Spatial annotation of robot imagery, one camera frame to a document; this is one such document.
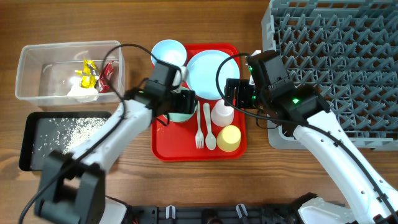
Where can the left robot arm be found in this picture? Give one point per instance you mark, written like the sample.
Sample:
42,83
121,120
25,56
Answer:
72,185

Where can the clear plastic bin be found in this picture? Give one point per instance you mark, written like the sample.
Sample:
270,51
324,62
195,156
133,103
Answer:
45,71

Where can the white plastic spoon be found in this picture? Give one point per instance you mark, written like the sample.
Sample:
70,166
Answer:
210,139

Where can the white plastic fork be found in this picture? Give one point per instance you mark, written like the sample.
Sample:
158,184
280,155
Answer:
199,137

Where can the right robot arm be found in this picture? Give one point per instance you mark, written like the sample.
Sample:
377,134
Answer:
306,115

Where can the white upturned cup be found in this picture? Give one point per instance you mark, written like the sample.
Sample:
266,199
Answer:
222,115

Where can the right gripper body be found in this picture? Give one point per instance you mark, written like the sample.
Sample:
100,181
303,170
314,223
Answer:
263,94

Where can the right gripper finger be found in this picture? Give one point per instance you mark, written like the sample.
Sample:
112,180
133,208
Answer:
245,95
231,91

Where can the white tissue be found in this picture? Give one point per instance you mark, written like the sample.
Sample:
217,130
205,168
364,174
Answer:
82,95

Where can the red snack wrapper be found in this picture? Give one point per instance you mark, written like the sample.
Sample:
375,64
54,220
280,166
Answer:
102,84

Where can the light blue bowl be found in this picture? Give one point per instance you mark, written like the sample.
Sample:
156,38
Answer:
171,51

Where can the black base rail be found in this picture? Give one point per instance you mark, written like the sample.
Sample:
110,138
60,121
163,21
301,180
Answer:
266,214

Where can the yellow upturned cup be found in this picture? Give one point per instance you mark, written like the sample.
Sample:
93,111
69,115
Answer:
229,138

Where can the grey dishwasher rack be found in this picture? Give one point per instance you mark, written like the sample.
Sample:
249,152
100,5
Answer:
347,50

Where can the black waste tray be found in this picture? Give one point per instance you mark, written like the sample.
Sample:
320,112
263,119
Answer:
60,131

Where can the light blue plate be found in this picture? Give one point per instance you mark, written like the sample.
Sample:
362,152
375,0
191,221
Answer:
202,69

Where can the yellow foil wrapper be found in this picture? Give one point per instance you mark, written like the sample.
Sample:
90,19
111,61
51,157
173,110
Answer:
89,74

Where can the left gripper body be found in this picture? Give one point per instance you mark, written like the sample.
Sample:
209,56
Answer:
166,95

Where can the red serving tray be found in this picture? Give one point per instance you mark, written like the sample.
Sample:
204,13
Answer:
176,142

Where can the green bowl with rice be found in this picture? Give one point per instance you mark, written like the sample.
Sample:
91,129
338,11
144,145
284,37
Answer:
178,117

